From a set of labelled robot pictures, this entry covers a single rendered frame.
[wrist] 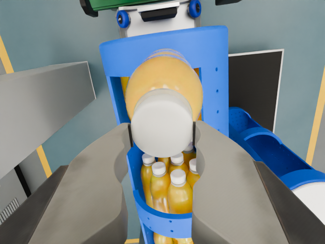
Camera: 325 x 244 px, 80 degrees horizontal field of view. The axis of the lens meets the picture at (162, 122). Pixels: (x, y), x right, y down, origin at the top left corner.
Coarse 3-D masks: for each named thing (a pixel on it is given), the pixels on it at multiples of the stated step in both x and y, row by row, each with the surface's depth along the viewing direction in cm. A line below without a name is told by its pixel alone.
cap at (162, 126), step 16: (160, 96) 12; (144, 112) 11; (160, 112) 11; (176, 112) 11; (144, 128) 12; (160, 128) 12; (176, 128) 12; (192, 128) 12; (144, 144) 12; (160, 144) 12; (176, 144) 12
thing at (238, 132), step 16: (240, 112) 150; (240, 128) 155; (256, 128) 110; (240, 144) 107; (256, 144) 137; (272, 144) 121; (256, 160) 90; (272, 160) 118; (288, 160) 106; (288, 176) 74; (304, 176) 71; (320, 176) 70
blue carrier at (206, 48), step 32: (160, 32) 32; (192, 32) 32; (224, 32) 37; (128, 64) 35; (192, 64) 34; (224, 64) 39; (224, 96) 41; (224, 128) 44; (128, 160) 54; (160, 224) 49
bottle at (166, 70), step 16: (160, 48) 28; (144, 64) 16; (160, 64) 15; (176, 64) 15; (144, 80) 14; (160, 80) 14; (176, 80) 14; (192, 80) 15; (128, 96) 15; (144, 96) 13; (176, 96) 13; (192, 96) 14; (128, 112) 16; (192, 112) 15
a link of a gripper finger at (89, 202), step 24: (96, 144) 10; (120, 144) 10; (72, 168) 8; (96, 168) 8; (120, 168) 10; (72, 192) 7; (96, 192) 7; (120, 192) 7; (48, 216) 6; (72, 216) 6; (96, 216) 6; (120, 216) 7; (48, 240) 6; (72, 240) 6; (96, 240) 6; (120, 240) 7
